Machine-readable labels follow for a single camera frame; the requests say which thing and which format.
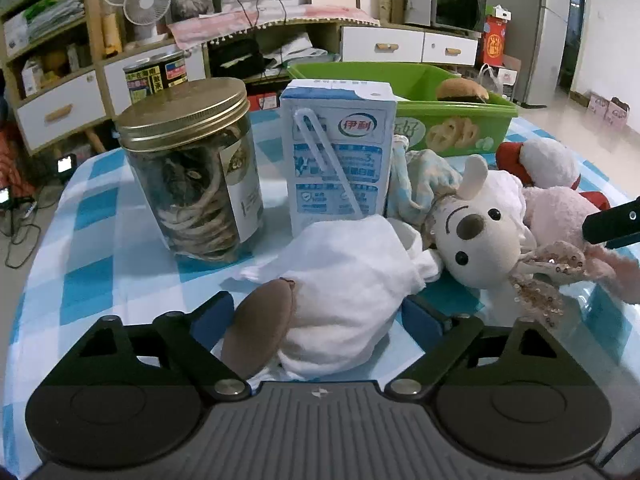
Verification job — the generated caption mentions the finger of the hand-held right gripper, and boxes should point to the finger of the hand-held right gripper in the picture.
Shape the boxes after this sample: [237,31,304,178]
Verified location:
[582,198,640,250]

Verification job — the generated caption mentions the glass jar with gold lid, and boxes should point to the glass jar with gold lid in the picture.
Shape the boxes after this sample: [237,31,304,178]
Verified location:
[116,77,265,264]

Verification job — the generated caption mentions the black box device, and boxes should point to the black box device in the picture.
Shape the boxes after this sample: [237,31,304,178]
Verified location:
[209,40,265,79]

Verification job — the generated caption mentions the long wooden cabinet white drawers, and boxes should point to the long wooden cabinet white drawers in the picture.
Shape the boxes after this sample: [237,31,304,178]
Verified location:
[102,20,484,111]

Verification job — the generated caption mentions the plush burger toy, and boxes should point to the plush burger toy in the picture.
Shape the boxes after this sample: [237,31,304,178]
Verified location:
[436,77,490,105]

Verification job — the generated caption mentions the green plastic bin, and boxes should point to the green plastic bin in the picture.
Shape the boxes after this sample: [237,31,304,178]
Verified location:
[286,61,519,157]

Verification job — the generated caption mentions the blue white checkered tablecloth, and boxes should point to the blue white checkered tablecloth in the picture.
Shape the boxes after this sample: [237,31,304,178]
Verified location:
[0,105,640,467]

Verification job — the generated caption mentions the wooden shelf unit with drawers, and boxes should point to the wooden shelf unit with drawers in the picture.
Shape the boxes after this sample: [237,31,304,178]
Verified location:
[0,0,109,157]

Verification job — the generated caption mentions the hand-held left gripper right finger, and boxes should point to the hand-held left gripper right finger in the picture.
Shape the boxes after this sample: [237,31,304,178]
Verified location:
[383,295,576,404]

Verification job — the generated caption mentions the pink cardboard boxes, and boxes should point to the pink cardboard boxes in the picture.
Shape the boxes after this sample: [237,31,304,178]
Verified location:
[587,92,631,129]

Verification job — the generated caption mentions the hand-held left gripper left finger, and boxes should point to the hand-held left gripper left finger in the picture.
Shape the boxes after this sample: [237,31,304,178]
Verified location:
[65,291,251,404]

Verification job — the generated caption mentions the pink cloth with tassels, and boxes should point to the pink cloth with tassels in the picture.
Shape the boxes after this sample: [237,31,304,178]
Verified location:
[167,4,381,51]

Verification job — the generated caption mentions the plush mouse doll with bonnet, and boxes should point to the plush mouse doll with bonnet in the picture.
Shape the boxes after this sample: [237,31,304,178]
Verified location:
[387,135,640,329]

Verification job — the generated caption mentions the red gift box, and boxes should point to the red gift box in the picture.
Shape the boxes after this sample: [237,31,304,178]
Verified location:
[482,15,511,67]

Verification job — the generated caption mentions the clear plastic bag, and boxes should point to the clear plastic bag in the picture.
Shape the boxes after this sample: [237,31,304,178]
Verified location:
[477,64,506,99]

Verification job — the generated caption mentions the white and blue milk carton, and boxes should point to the white and blue milk carton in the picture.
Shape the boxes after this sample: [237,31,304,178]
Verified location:
[279,79,399,239]

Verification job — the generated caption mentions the small white desk fan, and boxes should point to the small white desk fan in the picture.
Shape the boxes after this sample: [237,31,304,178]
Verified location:
[123,0,172,44]

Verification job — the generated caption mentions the white microwave oven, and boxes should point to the white microwave oven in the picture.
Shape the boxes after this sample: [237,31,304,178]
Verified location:
[404,0,488,31]

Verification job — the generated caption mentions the silver refrigerator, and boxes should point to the silver refrigerator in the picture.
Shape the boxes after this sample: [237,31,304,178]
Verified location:
[510,0,589,107]

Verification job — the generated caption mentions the red and white santa plush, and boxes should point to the red and white santa plush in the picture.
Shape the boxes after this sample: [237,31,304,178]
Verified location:
[496,137,611,211]

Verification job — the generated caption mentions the tin can with black label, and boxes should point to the tin can with black label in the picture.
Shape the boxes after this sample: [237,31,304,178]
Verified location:
[123,51,187,106]

